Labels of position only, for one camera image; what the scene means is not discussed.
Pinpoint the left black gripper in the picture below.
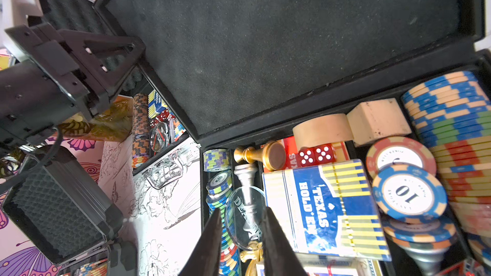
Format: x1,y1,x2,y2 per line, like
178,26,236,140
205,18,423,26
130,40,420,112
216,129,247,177
1,23,146,153

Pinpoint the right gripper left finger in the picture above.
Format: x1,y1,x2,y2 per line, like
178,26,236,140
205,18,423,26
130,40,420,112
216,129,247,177
179,210,222,276

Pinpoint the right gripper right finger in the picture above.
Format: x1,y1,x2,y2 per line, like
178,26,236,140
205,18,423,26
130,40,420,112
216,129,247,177
262,206,307,276

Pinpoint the black medium poker case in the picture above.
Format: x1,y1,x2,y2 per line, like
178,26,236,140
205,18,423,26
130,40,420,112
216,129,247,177
95,0,490,275

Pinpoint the small silver poker case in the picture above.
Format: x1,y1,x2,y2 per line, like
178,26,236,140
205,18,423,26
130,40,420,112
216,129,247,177
40,0,187,176

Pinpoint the large black poker case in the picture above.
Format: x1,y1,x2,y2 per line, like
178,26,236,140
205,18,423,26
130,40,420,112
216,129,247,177
1,146,138,275

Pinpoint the blue ten poker chip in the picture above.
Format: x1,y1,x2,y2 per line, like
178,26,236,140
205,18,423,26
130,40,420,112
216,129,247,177
372,164,448,224

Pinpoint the red poker chip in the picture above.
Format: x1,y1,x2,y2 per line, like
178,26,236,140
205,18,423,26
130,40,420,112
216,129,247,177
366,136,437,178

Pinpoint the clear dealer button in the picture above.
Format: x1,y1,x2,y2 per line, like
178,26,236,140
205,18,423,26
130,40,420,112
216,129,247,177
225,186,266,250

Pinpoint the yellow-green leafy plant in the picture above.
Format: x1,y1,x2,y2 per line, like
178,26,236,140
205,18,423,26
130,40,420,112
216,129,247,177
58,95,133,143

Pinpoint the blue Texas Holdem card box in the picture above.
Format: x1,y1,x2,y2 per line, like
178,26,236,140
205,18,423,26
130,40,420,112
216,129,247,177
262,159,391,261

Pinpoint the orange black chip row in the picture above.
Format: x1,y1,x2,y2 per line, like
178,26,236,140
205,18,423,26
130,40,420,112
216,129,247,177
132,93,151,169

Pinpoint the silver chess pawn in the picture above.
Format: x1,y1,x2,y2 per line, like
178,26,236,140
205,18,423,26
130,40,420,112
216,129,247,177
234,164,258,237

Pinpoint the green blue chip row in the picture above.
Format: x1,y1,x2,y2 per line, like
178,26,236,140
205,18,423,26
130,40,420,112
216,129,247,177
203,148,240,275

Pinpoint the gold chess pawn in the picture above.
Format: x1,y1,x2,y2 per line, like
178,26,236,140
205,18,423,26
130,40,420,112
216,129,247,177
233,141,286,171

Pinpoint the red die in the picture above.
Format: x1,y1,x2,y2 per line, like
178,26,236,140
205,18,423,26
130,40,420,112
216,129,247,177
299,148,318,167
314,144,337,164

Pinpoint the round beige wooden block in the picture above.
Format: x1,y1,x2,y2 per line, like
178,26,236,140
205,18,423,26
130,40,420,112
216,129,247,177
293,114,354,150

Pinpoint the square beige wooden block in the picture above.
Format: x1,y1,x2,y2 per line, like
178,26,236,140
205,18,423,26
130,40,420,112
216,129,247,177
347,98,412,147

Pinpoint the stacked multicolour chip row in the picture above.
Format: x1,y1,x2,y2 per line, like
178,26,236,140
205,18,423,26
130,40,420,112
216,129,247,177
401,71,490,268

